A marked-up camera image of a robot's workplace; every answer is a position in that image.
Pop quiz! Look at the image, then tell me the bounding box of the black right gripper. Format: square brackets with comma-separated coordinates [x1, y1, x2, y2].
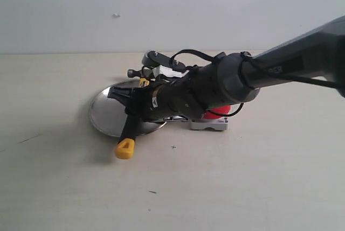
[107, 79, 205, 120]

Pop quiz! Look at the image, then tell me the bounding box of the yellow black claw hammer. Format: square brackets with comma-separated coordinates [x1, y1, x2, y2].
[114, 67, 149, 159]

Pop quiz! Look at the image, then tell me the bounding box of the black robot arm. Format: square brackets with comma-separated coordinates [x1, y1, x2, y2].
[108, 17, 344, 122]

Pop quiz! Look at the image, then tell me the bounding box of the red dome push button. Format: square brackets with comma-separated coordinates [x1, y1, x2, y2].
[189, 112, 229, 131]

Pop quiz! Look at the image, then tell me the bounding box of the round stainless steel plate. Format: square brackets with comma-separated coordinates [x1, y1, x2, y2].
[89, 79, 166, 138]

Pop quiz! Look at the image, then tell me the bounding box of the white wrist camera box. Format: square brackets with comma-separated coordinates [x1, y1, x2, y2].
[151, 65, 188, 79]

